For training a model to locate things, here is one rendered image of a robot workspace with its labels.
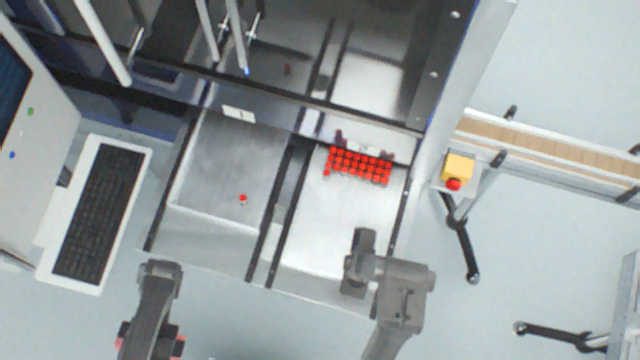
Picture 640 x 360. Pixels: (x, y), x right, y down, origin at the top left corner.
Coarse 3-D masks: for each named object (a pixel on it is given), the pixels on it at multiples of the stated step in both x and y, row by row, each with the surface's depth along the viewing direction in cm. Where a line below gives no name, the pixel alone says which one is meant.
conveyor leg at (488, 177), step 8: (488, 176) 218; (496, 176) 216; (480, 184) 226; (488, 184) 223; (480, 192) 232; (464, 200) 248; (472, 200) 241; (480, 200) 243; (456, 208) 262; (464, 208) 252; (472, 208) 250; (456, 216) 264; (464, 216) 260
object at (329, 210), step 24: (312, 168) 197; (312, 192) 195; (336, 192) 195; (360, 192) 195; (384, 192) 196; (312, 216) 193; (336, 216) 193; (360, 216) 193; (384, 216) 193; (288, 240) 188; (312, 240) 191; (336, 240) 191; (384, 240) 191; (312, 264) 189; (336, 264) 189
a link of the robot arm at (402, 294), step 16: (400, 272) 121; (416, 272) 122; (384, 288) 119; (400, 288) 120; (416, 288) 120; (384, 304) 118; (400, 304) 119; (416, 304) 119; (384, 320) 117; (400, 320) 118; (416, 320) 118; (384, 336) 120; (400, 336) 120; (368, 352) 126; (384, 352) 123
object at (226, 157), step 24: (216, 120) 202; (240, 120) 202; (192, 144) 199; (216, 144) 199; (240, 144) 199; (264, 144) 199; (192, 168) 197; (216, 168) 197; (240, 168) 197; (264, 168) 197; (192, 192) 195; (216, 192) 195; (240, 192) 195; (264, 192) 195; (216, 216) 189; (240, 216) 193
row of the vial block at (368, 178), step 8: (328, 168) 193; (336, 168) 193; (344, 168) 193; (352, 168) 193; (344, 176) 195; (352, 176) 193; (360, 176) 192; (368, 176) 192; (376, 176) 192; (384, 176) 192; (376, 184) 194; (384, 184) 192
